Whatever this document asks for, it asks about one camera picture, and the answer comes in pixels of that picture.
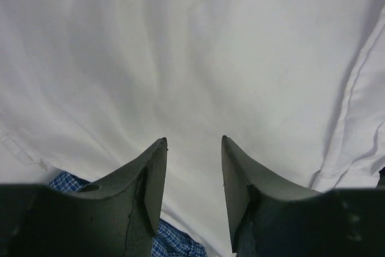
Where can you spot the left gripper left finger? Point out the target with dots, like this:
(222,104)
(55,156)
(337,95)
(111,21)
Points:
(117,215)

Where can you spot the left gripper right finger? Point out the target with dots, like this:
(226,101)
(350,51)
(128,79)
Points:
(269,215)

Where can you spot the white long sleeve shirt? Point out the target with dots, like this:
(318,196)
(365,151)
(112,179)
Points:
(87,85)

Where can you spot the blue checkered folded shirt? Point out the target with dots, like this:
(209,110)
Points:
(169,242)

